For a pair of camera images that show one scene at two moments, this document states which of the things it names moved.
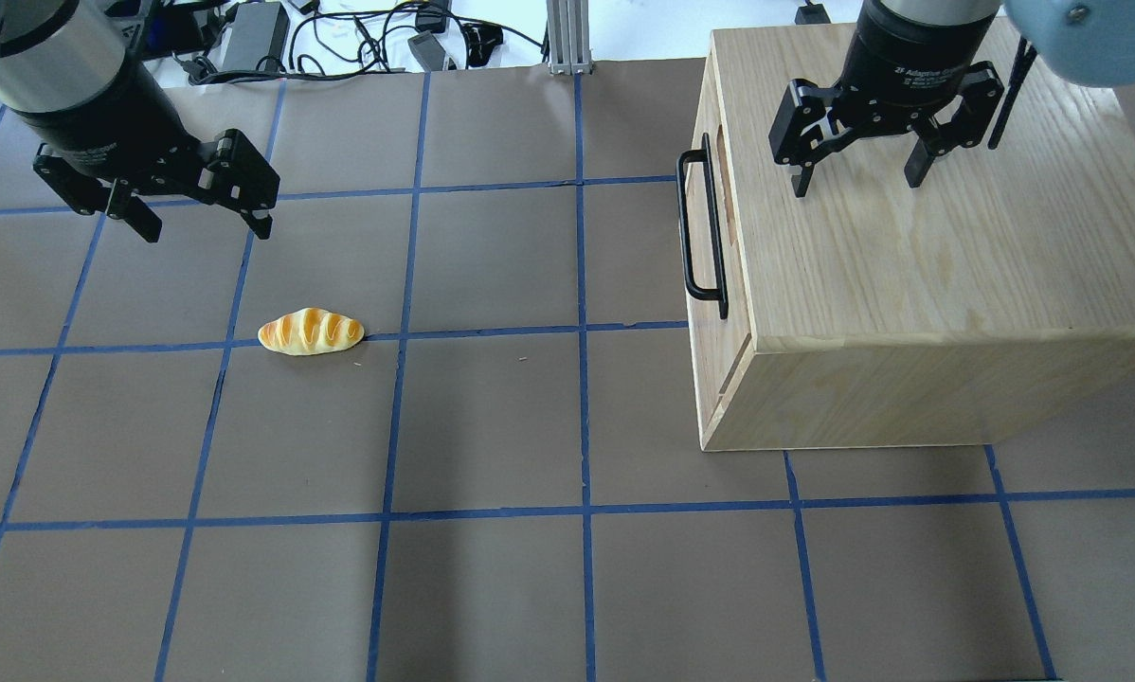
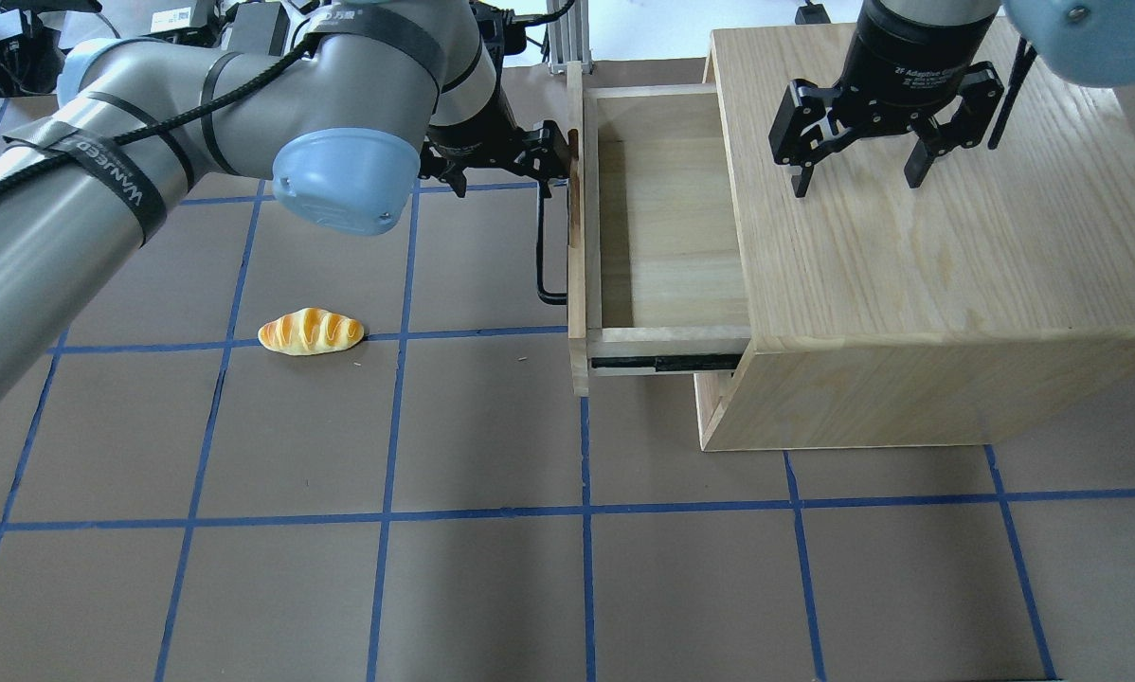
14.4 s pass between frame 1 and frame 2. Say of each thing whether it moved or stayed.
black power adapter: stayed
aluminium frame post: stayed
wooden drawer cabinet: stayed
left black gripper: moved
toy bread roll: stayed
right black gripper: stayed
